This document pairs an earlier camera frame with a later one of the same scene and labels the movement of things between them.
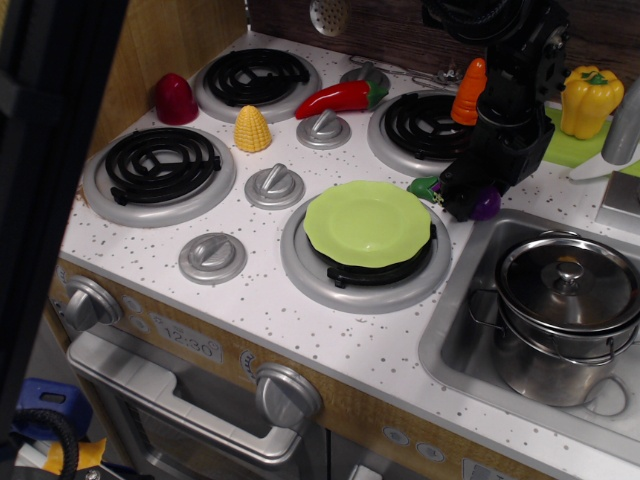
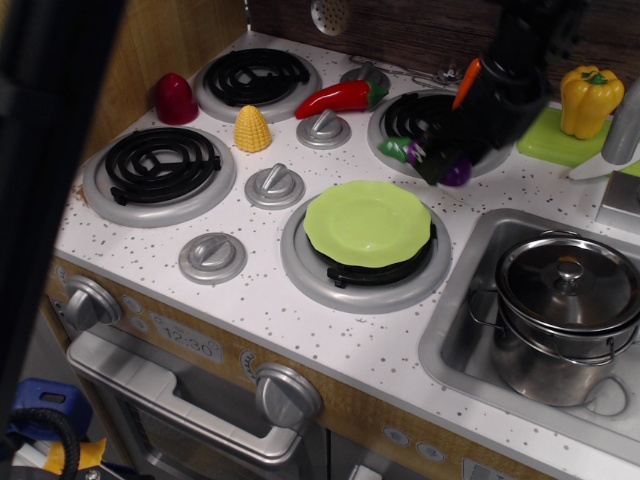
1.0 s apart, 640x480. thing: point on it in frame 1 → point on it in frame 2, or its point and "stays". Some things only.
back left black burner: [274, 79] stays
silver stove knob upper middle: [325, 131] stays
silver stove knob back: [366, 72] stays
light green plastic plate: [367, 224] stays
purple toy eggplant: [429, 188] → [456, 171]
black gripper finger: [460, 197] → [434, 149]
